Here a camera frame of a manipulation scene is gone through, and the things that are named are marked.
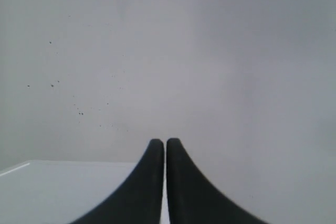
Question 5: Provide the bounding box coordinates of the white plastic drawer cabinet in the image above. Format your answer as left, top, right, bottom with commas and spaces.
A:
1, 160, 136, 223

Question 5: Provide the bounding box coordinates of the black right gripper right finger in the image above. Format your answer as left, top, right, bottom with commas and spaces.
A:
166, 138, 265, 224

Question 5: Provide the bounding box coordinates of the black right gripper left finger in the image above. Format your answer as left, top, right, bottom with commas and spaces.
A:
73, 139, 164, 224

